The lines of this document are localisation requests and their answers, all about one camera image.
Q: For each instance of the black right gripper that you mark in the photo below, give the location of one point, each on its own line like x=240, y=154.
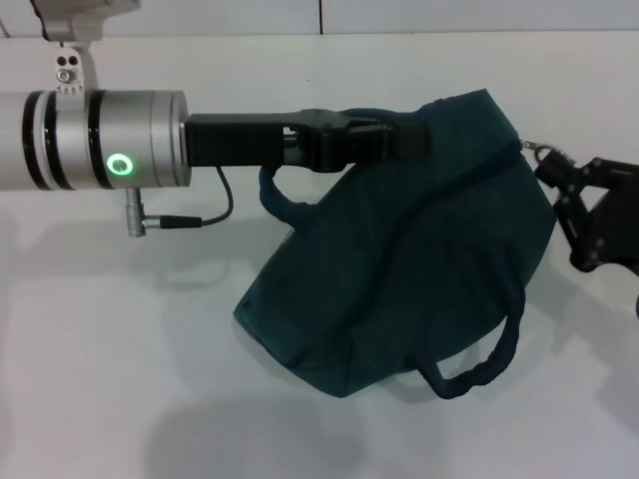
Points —
x=619, y=214

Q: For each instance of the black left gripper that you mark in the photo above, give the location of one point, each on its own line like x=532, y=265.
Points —
x=234, y=140

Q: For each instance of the dark teal insulated lunch bag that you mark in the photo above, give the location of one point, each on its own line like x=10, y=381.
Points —
x=424, y=249

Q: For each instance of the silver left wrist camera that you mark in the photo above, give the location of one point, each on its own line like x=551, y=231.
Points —
x=75, y=30

